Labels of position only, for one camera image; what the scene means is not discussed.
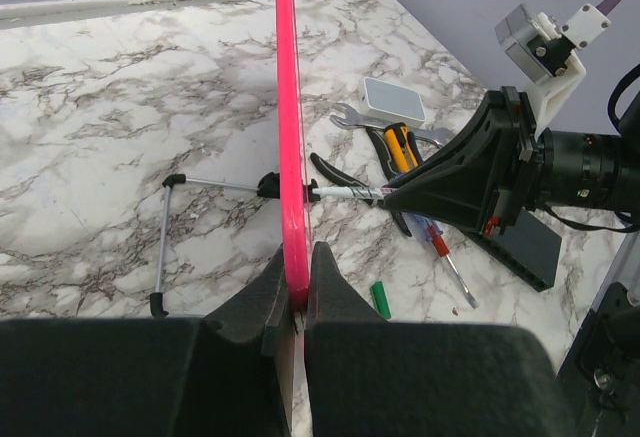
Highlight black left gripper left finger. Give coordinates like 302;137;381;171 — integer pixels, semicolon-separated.
1;254;294;436

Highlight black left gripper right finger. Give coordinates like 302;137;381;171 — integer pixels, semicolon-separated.
304;242;565;436

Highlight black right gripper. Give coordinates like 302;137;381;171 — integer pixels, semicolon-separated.
384;87;639;235

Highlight green marker cap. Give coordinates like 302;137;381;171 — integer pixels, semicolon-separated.
370;281;391;320

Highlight green whiteboard marker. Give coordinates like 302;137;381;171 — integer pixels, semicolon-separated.
314;186;395;201

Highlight pink framed whiteboard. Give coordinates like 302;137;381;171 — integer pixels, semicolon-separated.
275;0;310;311

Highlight black whiteboard stand foot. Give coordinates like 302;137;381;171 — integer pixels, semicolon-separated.
303;179;321;204

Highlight blue transparent screwdriver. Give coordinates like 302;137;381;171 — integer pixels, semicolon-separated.
411;214;479;309

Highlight yellow black utility knife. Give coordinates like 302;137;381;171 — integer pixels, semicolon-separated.
383;122;418;173

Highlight grey white router box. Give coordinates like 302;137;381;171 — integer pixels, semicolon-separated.
358;77;426;127

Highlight silver open-end wrench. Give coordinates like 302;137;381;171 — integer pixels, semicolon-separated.
330;103;454;147

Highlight black network switch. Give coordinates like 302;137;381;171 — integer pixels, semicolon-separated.
464;210;562;292

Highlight silver wire whiteboard stand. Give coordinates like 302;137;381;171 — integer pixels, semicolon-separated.
149;174;259;319

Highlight black grey handled pliers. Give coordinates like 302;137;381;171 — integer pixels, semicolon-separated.
310;127;412;237

